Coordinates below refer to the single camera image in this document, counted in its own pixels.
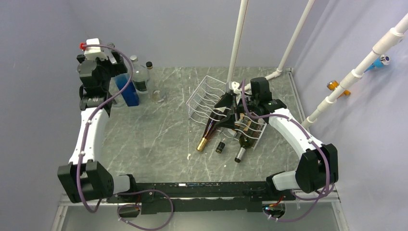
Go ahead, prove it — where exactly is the clear bottle with orange label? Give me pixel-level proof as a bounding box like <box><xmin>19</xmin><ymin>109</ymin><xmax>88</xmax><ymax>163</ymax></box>
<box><xmin>146</xmin><ymin>61</ymin><xmax>166</xmax><ymax>103</ymax></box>

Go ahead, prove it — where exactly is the blue plastic bottle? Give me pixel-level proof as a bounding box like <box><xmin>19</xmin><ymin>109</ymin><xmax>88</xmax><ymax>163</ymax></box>
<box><xmin>114</xmin><ymin>73</ymin><xmax>140</xmax><ymax>107</ymax></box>

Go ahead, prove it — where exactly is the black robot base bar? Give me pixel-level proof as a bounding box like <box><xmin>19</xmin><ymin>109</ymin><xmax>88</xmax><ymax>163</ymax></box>
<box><xmin>106</xmin><ymin>181</ymin><xmax>294</xmax><ymax>215</ymax></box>

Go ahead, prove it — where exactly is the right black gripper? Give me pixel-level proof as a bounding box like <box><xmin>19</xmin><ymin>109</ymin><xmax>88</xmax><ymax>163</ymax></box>
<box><xmin>215</xmin><ymin>92</ymin><xmax>259</xmax><ymax>129</ymax></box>

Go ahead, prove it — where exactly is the orange wall fixture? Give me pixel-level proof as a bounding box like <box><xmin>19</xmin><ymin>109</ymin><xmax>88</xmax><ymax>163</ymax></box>
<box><xmin>327</xmin><ymin>80</ymin><xmax>351</xmax><ymax>98</ymax></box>

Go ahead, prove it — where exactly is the white pvc pipe frame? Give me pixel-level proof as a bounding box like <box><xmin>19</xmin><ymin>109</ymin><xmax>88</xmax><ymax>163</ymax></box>
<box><xmin>228</xmin><ymin>0</ymin><xmax>328</xmax><ymax>79</ymax></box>

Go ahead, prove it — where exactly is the blue wall fixture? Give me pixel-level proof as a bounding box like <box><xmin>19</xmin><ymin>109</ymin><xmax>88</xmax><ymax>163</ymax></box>
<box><xmin>364</xmin><ymin>54</ymin><xmax>390</xmax><ymax>73</ymax></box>

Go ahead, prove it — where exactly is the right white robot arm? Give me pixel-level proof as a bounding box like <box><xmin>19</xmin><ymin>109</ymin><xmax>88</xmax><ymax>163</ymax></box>
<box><xmin>216</xmin><ymin>77</ymin><xmax>338</xmax><ymax>200</ymax></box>

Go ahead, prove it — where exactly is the dark bottle with gold foil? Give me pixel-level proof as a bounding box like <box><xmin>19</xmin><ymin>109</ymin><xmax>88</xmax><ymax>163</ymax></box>
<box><xmin>196</xmin><ymin>107</ymin><xmax>228</xmax><ymax>152</ymax></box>

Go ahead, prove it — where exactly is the white wire wine rack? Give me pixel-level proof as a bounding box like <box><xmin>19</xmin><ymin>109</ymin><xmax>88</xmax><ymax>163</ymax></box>
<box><xmin>186</xmin><ymin>75</ymin><xmax>268</xmax><ymax>151</ymax></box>

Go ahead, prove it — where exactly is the green bottle with silver foil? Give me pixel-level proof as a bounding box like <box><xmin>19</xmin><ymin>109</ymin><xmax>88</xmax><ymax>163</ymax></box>
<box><xmin>234</xmin><ymin>118</ymin><xmax>263</xmax><ymax>163</ymax></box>

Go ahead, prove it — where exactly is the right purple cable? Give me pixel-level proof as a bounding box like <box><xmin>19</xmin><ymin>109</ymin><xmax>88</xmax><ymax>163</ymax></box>
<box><xmin>241</xmin><ymin>79</ymin><xmax>335</xmax><ymax>223</ymax></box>

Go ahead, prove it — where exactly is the purple cable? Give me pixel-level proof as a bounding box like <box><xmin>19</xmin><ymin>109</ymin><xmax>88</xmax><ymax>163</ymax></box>
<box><xmin>76</xmin><ymin>44</ymin><xmax>174</xmax><ymax>231</ymax></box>
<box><xmin>241</xmin><ymin>79</ymin><xmax>335</xmax><ymax>223</ymax></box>

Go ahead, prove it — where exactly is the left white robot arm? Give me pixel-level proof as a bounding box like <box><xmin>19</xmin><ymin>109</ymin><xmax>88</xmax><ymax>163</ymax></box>
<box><xmin>57</xmin><ymin>51</ymin><xmax>139</xmax><ymax>203</ymax></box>

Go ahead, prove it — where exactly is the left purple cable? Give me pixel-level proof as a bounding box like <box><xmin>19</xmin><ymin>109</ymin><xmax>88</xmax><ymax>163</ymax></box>
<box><xmin>76</xmin><ymin>44</ymin><xmax>174</xmax><ymax>231</ymax></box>

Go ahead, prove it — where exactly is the bottle with black cap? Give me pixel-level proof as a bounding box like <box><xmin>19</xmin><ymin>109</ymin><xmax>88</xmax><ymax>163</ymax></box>
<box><xmin>216</xmin><ymin>141</ymin><xmax>226</xmax><ymax>154</ymax></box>

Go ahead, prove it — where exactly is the white pvc pipe right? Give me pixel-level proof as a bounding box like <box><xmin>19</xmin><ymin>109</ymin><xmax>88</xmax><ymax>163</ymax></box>
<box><xmin>302</xmin><ymin>15</ymin><xmax>408</xmax><ymax>128</ymax></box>

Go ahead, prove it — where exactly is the clear bottle with silver cap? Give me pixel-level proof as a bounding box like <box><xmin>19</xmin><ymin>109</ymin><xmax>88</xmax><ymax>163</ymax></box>
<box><xmin>130</xmin><ymin>55</ymin><xmax>149</xmax><ymax>94</ymax></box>

